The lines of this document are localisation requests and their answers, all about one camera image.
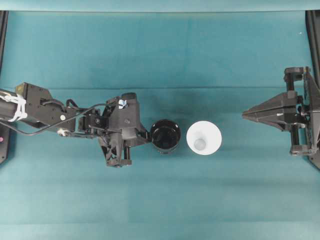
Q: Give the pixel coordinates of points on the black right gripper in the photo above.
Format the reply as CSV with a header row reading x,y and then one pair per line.
x,y
304,124

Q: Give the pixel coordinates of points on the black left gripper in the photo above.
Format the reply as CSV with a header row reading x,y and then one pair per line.
x,y
115,143

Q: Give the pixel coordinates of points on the black cup holder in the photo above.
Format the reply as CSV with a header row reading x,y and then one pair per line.
x,y
165,135

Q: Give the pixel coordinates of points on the white paper cup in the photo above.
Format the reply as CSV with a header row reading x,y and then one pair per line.
x,y
204,138

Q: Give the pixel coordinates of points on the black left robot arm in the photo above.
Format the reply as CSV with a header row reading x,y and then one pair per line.
x,y
48,114

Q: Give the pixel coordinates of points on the teal table mat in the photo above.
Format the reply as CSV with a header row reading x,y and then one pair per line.
x,y
188,61

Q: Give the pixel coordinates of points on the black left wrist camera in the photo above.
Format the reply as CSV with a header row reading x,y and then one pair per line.
x,y
126,113

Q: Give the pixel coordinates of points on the black right frame edge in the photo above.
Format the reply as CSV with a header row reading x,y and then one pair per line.
x,y
312,21

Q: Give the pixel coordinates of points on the black frame edge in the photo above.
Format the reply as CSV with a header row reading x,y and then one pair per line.
x,y
4,130
312,21

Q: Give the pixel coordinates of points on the white cable tie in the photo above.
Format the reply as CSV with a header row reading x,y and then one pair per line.
x,y
12,106

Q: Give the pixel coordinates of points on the black left frame edge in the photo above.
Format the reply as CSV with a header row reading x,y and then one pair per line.
x,y
4,130

